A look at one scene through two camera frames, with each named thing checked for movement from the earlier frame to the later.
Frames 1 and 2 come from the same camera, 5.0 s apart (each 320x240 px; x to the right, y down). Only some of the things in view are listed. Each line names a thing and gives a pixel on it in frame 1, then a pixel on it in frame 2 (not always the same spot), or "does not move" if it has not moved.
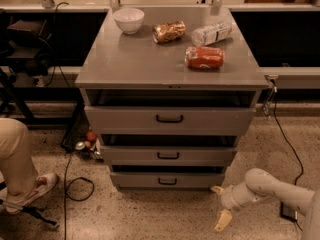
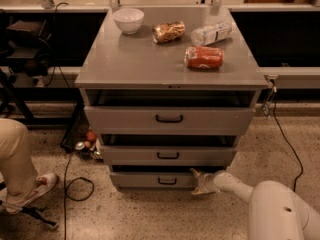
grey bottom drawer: [166, 180] does not move
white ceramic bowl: [129, 19] does not move
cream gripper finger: [217, 189] to [196, 174]
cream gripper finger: [225, 217] to [197, 191]
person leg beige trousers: [16, 167] does not move
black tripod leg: [35, 213] does not move
